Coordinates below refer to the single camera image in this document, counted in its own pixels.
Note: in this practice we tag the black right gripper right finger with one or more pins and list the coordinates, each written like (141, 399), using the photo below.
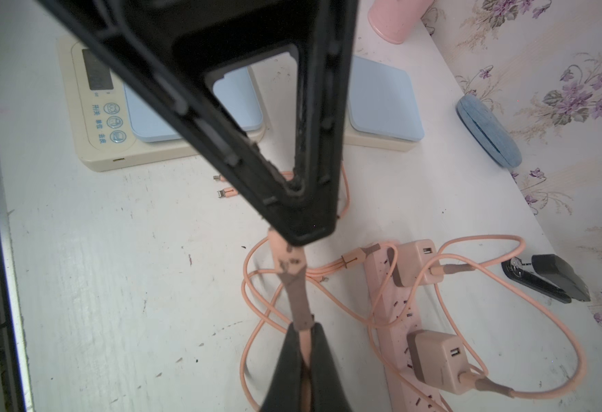
(327, 393)

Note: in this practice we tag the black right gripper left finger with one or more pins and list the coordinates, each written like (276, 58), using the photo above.
(284, 392)

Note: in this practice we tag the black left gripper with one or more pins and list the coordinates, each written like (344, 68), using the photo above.
(169, 51)

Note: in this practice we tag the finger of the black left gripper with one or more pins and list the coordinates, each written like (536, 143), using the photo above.
(321, 103)

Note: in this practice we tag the pink power strip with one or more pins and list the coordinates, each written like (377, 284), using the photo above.
(390, 303)

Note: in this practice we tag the pink USB charger adapter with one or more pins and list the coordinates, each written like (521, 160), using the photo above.
(411, 257)

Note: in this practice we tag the pink pen holder cup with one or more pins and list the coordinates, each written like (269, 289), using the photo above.
(393, 20)

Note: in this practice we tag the blue glasses case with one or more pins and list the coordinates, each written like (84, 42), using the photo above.
(488, 131)

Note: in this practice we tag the black stapler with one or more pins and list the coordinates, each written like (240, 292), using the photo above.
(549, 275)

